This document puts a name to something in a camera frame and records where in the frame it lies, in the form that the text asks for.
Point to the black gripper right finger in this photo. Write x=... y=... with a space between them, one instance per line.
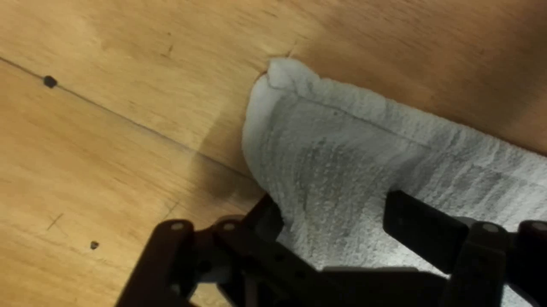
x=488 y=261

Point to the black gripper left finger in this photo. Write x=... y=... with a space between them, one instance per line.
x=227 y=261

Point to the white terry towel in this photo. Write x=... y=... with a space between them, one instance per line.
x=364 y=171

